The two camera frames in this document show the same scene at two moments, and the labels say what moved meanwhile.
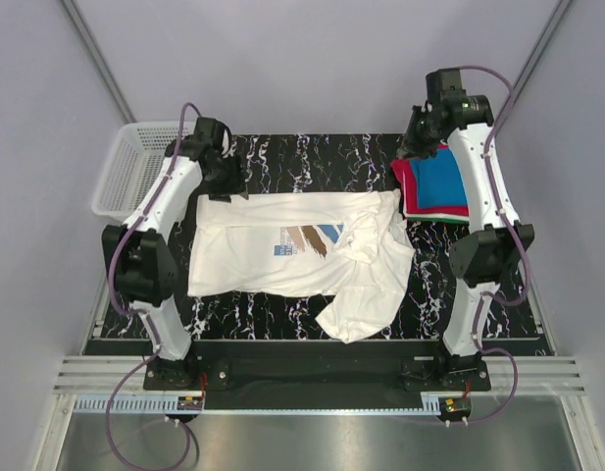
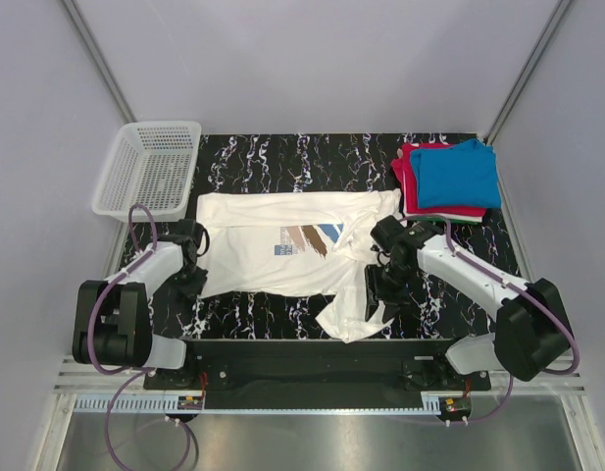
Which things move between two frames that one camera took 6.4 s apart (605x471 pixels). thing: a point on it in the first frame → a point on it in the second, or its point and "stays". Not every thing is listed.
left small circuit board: [189, 403] stays
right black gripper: [411, 147] → [385, 287]
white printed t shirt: [353, 244] stays
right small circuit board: [456, 404] stays
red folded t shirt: [408, 176] stays
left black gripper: [228, 191] → [190, 281]
